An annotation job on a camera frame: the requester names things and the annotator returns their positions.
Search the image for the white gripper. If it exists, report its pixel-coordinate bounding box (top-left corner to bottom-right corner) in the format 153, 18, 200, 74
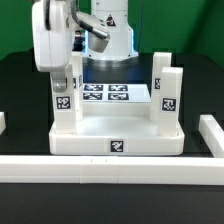
32, 0, 76, 94

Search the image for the white front fence bar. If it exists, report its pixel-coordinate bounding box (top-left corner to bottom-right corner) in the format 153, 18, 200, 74
0, 155, 224, 186

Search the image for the white desk tabletop tray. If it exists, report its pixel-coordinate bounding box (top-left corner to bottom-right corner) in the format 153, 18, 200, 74
48, 101, 186, 157

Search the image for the white fence bar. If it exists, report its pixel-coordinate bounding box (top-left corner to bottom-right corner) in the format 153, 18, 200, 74
198, 115, 224, 158
0, 155, 224, 186

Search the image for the white marker base plate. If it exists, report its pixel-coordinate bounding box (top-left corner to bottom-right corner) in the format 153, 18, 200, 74
83, 84, 151, 103

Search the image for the white right fence bar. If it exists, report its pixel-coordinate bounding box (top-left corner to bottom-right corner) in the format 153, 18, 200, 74
198, 115, 224, 158

